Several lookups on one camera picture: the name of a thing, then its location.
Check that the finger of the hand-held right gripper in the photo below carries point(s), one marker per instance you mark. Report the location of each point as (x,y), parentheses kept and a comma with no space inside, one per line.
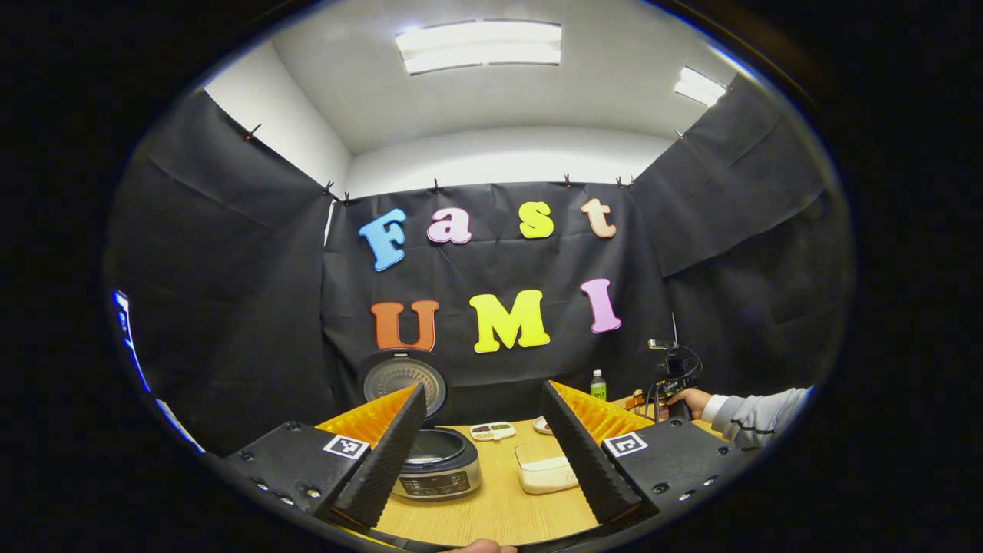
(641,401)

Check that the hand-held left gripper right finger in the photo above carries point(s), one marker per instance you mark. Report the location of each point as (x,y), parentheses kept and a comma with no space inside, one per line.
(584,457)

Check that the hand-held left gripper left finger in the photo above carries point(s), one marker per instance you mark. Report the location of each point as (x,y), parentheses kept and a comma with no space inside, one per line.
(384,465)

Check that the clear box of white rice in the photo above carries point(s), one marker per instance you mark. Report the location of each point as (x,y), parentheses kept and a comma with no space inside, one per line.
(545,476)

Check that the dark grey rice cooker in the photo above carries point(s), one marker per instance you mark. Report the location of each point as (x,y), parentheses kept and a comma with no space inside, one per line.
(438,480)

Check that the green drink bottle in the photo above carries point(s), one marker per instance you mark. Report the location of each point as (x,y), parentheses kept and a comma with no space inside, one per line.
(598,386)

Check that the white round plate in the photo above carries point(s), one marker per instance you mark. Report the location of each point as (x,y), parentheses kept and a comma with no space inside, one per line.
(541,425)

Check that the white divided bean dish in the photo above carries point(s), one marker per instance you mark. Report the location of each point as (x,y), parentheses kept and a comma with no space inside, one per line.
(491,431)

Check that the white side desk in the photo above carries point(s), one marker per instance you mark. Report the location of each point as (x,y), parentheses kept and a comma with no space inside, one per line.
(177,426)

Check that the black backdrop cloth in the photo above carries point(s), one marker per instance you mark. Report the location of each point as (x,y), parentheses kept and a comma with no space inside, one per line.
(230,307)

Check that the narrow ceiling light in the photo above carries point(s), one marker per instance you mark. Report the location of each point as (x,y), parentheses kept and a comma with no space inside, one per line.
(699,86)

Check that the row of black cloth clips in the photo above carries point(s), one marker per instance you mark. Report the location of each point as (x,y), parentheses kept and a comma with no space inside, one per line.
(435,187)

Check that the computer monitor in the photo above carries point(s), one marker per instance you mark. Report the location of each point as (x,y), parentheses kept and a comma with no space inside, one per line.
(127,338)

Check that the large ceiling light panel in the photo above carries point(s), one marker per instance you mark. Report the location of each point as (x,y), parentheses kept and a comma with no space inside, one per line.
(480,46)

